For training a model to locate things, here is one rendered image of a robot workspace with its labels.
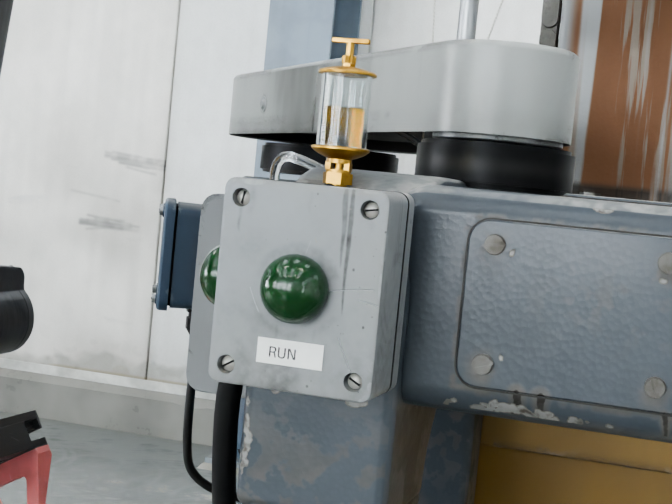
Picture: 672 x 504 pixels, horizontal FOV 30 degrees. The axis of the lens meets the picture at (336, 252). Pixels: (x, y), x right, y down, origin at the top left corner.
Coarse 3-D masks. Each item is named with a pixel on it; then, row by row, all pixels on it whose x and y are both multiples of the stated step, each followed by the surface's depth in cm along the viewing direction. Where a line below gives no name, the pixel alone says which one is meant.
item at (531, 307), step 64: (448, 192) 57; (512, 192) 57; (448, 256) 57; (512, 256) 56; (576, 256) 55; (640, 256) 54; (448, 320) 57; (512, 320) 56; (576, 320) 55; (640, 320) 54; (448, 384) 57; (512, 384) 56; (576, 384) 55; (640, 384) 54; (256, 448) 59; (320, 448) 58; (384, 448) 57; (448, 448) 78
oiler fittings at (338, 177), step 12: (348, 48) 61; (348, 60) 61; (336, 72) 60; (348, 72) 60; (360, 72) 60; (372, 72) 61; (336, 156) 61; (348, 156) 61; (360, 156) 61; (336, 168) 62; (348, 168) 61; (324, 180) 62; (336, 180) 61; (348, 180) 61
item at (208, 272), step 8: (216, 248) 56; (208, 256) 56; (216, 256) 56; (208, 264) 56; (216, 264) 56; (200, 272) 56; (208, 272) 56; (216, 272) 56; (200, 280) 56; (208, 280) 56; (216, 280) 56; (208, 288) 56; (208, 296) 56
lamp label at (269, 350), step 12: (264, 348) 54; (276, 348) 54; (288, 348) 54; (300, 348) 54; (312, 348) 53; (264, 360) 54; (276, 360) 54; (288, 360) 54; (300, 360) 54; (312, 360) 53
